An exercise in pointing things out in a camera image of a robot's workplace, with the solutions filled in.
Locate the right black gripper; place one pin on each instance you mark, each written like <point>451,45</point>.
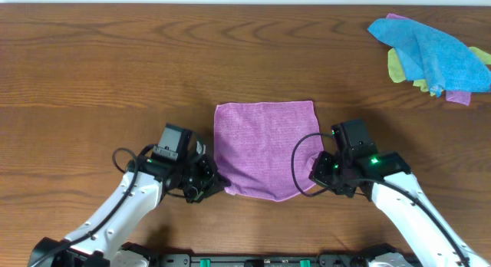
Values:
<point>317,174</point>

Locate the green cloth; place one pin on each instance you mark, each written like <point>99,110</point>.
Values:
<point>397,75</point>

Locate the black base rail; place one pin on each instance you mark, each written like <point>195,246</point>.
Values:
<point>322,260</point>

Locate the purple cloth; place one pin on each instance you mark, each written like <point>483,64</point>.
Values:
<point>459,100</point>
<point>266,150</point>

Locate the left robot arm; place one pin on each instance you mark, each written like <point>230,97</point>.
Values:
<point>145,182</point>

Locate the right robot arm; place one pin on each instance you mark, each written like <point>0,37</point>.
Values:
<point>387,181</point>

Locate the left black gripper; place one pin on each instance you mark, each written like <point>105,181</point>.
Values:
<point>209,175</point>

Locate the blue cloth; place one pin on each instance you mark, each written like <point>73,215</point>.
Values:
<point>445,63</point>

